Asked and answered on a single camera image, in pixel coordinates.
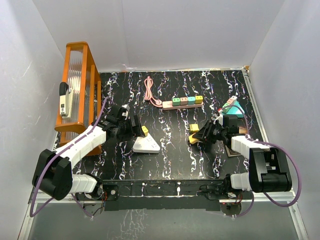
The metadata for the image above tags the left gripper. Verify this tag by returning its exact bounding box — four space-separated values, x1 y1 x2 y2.
117 115 145 142

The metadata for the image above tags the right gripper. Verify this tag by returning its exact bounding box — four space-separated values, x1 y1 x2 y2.
193 119 227 144

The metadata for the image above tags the yellow plug adapter one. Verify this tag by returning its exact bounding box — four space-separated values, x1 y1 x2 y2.
189 123 200 133

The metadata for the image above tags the yellow plug adapter three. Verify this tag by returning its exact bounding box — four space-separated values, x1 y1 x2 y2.
141 125 149 137

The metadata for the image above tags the yellow plug adapter two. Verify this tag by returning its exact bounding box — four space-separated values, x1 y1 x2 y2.
188 133 201 145

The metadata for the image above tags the white triangular power strip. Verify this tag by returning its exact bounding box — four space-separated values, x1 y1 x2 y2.
132 134 161 154

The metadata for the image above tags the yellow plug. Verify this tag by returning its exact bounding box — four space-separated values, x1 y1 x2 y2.
195 95 203 105

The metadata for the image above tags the blue plug adapter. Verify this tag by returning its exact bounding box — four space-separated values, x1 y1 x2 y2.
187 96 196 106

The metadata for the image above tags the pink power strip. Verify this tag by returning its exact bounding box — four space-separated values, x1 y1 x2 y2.
162 101 204 110

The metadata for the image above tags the pink power cord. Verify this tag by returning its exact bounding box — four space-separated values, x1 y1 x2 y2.
144 76 163 108

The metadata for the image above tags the green plug adapter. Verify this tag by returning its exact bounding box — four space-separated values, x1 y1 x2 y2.
172 97 181 107

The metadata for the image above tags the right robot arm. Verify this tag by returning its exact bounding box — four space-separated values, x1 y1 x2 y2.
192 114 292 199

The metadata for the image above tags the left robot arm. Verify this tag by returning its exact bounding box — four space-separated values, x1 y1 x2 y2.
32 104 143 201

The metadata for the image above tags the dark book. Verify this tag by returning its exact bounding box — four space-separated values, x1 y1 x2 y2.
225 145 241 158

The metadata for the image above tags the teal triangular power strip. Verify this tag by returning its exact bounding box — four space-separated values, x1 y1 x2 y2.
222 101 244 118

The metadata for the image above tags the orange wooden rack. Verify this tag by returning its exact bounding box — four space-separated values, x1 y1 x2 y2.
54 41 102 147

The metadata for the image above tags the white black stapler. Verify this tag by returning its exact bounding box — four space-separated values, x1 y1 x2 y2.
59 82 74 119

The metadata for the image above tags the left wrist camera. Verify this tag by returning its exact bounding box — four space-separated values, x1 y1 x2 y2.
120 104 130 121

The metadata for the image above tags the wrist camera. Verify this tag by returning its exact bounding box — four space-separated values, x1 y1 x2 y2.
120 104 130 121
213 108 224 126

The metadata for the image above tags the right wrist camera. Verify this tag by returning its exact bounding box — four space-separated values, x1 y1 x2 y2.
213 108 224 126

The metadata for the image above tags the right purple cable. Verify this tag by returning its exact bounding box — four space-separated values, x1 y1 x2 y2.
219 104 303 218

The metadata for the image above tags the purple cable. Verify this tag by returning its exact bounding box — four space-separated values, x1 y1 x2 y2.
219 104 303 218
29 96 116 218

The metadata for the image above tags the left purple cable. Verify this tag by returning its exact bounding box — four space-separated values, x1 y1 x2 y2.
29 96 116 218

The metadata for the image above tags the aluminium frame rail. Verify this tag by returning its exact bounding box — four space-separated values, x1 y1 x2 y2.
29 179 298 218

